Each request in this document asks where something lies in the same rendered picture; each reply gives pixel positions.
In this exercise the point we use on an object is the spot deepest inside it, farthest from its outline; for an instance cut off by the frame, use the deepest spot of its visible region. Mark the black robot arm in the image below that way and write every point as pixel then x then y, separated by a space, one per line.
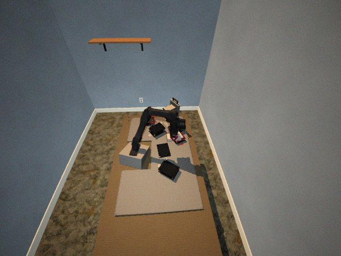
pixel 148 112

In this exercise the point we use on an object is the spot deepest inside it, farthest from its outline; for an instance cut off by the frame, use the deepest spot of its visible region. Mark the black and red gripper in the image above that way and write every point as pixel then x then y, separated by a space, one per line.
pixel 172 134

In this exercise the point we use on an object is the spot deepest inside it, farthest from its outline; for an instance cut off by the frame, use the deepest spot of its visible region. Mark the beige flat base plate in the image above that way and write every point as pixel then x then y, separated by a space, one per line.
pixel 148 191

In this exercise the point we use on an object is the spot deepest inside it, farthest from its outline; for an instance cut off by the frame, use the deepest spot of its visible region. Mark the black rectangular frame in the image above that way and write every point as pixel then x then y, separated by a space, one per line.
pixel 168 169

